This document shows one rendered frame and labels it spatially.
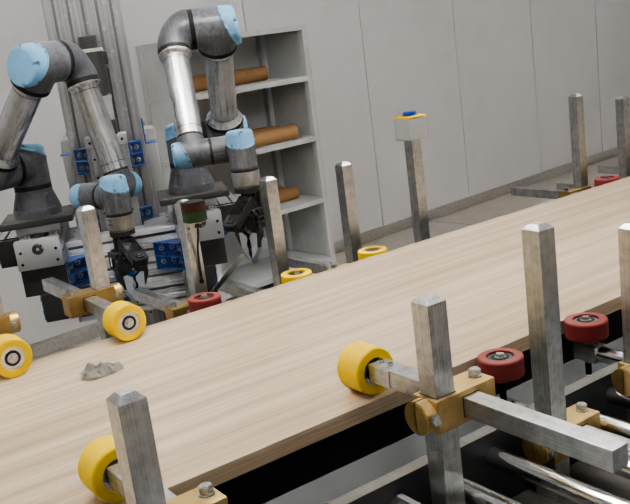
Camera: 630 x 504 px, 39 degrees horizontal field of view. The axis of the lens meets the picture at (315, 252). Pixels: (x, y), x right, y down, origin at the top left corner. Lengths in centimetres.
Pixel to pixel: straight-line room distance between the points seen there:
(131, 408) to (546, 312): 67
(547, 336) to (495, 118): 609
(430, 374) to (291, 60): 436
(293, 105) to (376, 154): 106
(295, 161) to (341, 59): 91
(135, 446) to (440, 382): 46
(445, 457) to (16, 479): 63
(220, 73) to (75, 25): 57
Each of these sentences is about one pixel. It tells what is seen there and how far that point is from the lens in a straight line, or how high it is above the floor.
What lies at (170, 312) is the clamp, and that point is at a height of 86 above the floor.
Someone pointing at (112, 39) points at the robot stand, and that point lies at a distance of 306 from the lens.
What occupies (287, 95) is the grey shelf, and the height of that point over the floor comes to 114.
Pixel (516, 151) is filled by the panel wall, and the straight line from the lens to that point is 768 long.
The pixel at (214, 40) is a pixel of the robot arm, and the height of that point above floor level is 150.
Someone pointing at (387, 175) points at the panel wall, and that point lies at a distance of 648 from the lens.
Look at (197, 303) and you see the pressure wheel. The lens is 213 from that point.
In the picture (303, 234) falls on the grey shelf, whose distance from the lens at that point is 572.
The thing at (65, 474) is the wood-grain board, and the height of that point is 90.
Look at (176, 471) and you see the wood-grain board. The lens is 133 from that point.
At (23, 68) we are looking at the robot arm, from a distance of 258.
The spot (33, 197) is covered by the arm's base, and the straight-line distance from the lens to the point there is 291.
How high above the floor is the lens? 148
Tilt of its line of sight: 14 degrees down
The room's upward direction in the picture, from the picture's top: 8 degrees counter-clockwise
